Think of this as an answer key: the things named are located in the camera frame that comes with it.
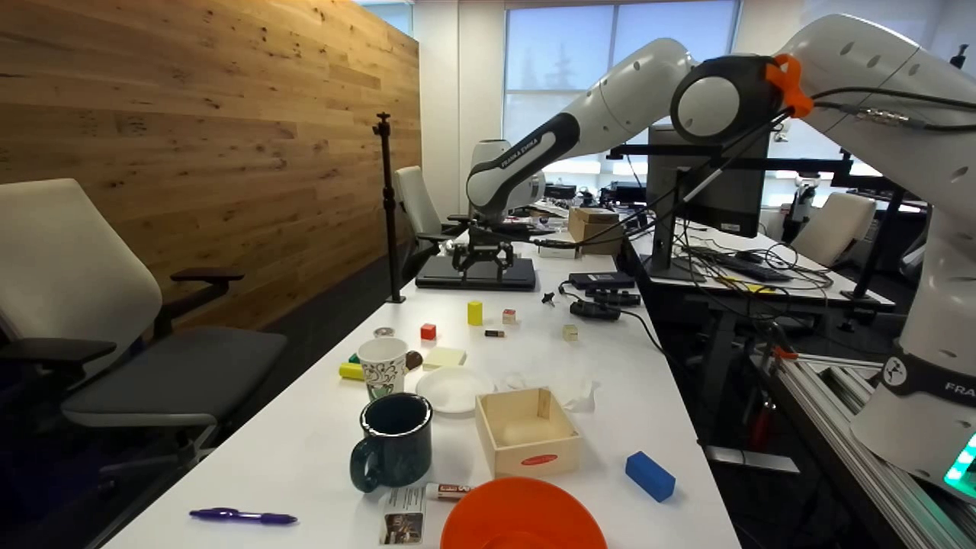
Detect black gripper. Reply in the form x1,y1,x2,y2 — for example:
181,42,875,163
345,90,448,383
461,212,532,267

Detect yellow block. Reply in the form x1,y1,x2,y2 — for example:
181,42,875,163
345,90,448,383
467,298,485,325

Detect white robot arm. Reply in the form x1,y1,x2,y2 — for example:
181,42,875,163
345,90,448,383
467,11,976,500

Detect red letter alphabet block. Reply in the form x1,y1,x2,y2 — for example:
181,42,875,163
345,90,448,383
502,309,519,325

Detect small red block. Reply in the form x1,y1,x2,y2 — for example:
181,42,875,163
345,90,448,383
421,322,440,342

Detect blue rectangular block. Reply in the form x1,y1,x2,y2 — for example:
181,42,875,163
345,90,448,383
625,452,678,500

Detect white chair behind table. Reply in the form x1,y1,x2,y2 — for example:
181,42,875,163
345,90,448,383
393,163,467,264

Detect cardboard box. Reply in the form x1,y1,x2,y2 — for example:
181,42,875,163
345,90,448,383
567,206,621,252

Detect patterned paper cup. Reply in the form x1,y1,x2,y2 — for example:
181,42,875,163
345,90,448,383
357,334,408,398

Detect white paper plate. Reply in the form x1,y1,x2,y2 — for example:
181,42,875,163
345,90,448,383
415,370,493,414

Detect wooden open box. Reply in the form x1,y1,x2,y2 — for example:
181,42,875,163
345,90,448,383
475,388,583,477

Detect black computer monitor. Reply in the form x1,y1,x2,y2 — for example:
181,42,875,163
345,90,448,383
645,124,769,276

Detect dark green enamel mug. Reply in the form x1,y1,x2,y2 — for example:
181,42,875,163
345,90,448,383
350,393,433,490

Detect orange plastic bowl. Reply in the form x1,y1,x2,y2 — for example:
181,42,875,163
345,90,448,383
440,474,606,549

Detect small picture card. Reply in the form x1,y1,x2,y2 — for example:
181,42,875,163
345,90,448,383
380,511,425,546

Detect purple pen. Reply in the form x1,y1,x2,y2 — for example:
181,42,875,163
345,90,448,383
189,507,300,527

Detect grey office chair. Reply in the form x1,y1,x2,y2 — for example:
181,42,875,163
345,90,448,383
0,177,287,463

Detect black camera stand pole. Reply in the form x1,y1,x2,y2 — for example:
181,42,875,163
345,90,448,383
372,111,403,306

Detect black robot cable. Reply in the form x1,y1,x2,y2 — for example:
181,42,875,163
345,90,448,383
567,84,976,267

